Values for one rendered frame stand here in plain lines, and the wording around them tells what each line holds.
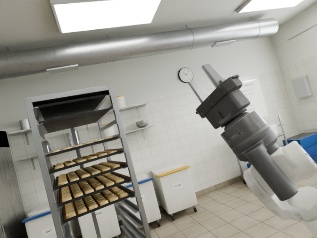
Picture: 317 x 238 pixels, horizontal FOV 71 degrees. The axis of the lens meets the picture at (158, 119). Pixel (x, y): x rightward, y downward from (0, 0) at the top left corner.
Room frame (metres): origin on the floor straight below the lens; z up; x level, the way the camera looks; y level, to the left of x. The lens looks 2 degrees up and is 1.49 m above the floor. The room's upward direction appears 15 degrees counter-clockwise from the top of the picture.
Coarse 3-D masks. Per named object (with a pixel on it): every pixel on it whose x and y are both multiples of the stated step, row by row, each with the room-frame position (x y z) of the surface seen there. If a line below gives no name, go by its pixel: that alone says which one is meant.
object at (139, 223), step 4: (116, 204) 1.91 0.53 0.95; (120, 204) 1.81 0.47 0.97; (120, 208) 1.78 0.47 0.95; (124, 208) 1.71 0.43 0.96; (124, 212) 1.66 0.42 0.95; (128, 212) 1.61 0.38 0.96; (128, 216) 1.56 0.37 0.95; (132, 216) 1.53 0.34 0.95; (132, 220) 1.47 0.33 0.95; (136, 220) 1.45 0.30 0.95; (140, 220) 1.37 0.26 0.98; (136, 224) 1.39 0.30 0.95; (140, 224) 1.37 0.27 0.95
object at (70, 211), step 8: (104, 192) 1.55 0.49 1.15; (112, 192) 1.57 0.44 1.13; (120, 192) 1.44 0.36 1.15; (80, 200) 1.51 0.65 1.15; (88, 200) 1.45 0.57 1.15; (96, 200) 1.46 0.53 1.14; (104, 200) 1.34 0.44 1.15; (112, 200) 1.32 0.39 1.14; (64, 208) 1.48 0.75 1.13; (72, 208) 1.35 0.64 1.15; (80, 208) 1.31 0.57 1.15; (88, 208) 1.34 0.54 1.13; (64, 216) 1.30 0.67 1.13; (72, 216) 1.22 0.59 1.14
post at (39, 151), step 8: (32, 112) 1.15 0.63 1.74; (32, 120) 1.15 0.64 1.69; (32, 128) 1.15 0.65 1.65; (40, 144) 1.16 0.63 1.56; (40, 152) 1.15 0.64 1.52; (40, 160) 1.15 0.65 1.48; (48, 176) 1.16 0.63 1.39; (48, 184) 1.15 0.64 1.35; (48, 192) 1.15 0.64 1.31; (48, 200) 1.15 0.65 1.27; (56, 208) 1.16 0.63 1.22; (56, 216) 1.15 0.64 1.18; (56, 224) 1.15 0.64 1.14; (56, 232) 1.15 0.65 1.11
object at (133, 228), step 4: (120, 212) 1.89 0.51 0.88; (120, 216) 1.86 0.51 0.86; (124, 216) 1.78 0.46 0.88; (124, 220) 1.76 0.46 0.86; (128, 220) 1.67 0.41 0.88; (128, 224) 1.65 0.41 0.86; (132, 224) 1.59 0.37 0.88; (132, 228) 1.57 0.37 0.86; (136, 228) 1.50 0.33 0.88; (136, 232) 1.49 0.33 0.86; (140, 232) 1.44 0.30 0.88; (140, 236) 1.42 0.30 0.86; (144, 236) 1.36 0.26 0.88
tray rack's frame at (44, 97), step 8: (88, 88) 1.29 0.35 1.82; (96, 88) 1.31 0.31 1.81; (104, 88) 1.33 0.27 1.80; (40, 96) 1.18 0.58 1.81; (48, 96) 1.19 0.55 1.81; (56, 96) 1.21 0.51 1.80; (64, 96) 1.23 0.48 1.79; (72, 96) 1.26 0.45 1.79; (80, 96) 1.44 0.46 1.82; (88, 96) 1.50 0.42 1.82; (40, 104) 1.37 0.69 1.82; (72, 128) 1.82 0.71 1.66; (72, 136) 1.81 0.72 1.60; (104, 136) 1.90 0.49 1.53; (104, 144) 1.89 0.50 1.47; (48, 152) 1.71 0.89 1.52; (48, 160) 1.70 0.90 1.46; (48, 168) 1.70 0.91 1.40; (80, 168) 1.81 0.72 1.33; (56, 192) 1.70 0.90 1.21; (96, 224) 1.82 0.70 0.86; (96, 232) 1.81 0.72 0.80
